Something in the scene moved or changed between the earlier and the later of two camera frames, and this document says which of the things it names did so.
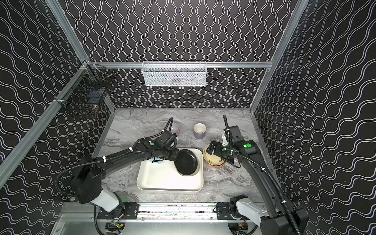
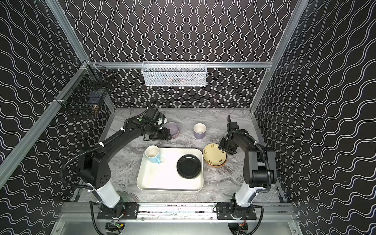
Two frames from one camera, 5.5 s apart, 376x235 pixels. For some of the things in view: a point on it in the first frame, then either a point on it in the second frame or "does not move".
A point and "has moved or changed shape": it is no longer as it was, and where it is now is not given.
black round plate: (186, 162) has moved or changed shape
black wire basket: (86, 88) does not move
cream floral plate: (211, 159) does not move
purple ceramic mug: (199, 130) does not move
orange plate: (214, 166) does not move
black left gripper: (172, 151) → (163, 134)
